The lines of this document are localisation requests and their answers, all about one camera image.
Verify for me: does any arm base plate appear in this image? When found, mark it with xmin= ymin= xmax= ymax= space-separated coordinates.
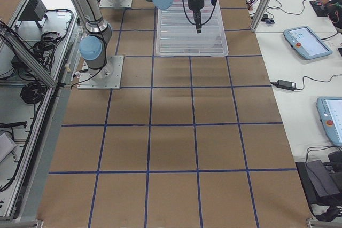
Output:
xmin=99 ymin=0 xmax=133 ymax=9
xmin=76 ymin=55 xmax=124 ymax=90

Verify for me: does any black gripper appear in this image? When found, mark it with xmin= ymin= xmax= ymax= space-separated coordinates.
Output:
xmin=187 ymin=0 xmax=217 ymax=34

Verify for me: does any grey electronics box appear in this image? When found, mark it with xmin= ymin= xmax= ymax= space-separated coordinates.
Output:
xmin=18 ymin=0 xmax=47 ymax=28

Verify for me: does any coiled black cable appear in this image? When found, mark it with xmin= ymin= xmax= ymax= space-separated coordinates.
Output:
xmin=20 ymin=81 xmax=45 ymax=105

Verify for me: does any upper teach pendant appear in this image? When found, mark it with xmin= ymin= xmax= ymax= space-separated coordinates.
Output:
xmin=283 ymin=26 xmax=332 ymax=60

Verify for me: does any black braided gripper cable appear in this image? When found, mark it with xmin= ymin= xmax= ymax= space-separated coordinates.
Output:
xmin=180 ymin=0 xmax=217 ymax=26

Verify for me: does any black laptop bag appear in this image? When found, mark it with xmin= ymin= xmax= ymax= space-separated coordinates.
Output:
xmin=296 ymin=160 xmax=341 ymax=206

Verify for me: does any black power adapter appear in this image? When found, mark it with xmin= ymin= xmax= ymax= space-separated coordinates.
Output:
xmin=277 ymin=80 xmax=297 ymax=91

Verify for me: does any teach pendant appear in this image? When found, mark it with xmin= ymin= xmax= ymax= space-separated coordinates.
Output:
xmin=316 ymin=97 xmax=341 ymax=146
xmin=283 ymin=26 xmax=332 ymax=60

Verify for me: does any aluminium side rail frame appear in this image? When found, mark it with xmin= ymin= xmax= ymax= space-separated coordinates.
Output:
xmin=1 ymin=0 xmax=80 ymax=225

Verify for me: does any clear plastic box lid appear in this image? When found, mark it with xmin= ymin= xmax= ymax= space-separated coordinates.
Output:
xmin=155 ymin=3 xmax=228 ymax=57

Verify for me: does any lower teach pendant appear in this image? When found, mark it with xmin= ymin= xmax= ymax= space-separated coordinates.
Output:
xmin=316 ymin=97 xmax=341 ymax=146

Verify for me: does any person at desk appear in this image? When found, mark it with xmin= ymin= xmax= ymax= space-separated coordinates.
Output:
xmin=318 ymin=0 xmax=341 ymax=32

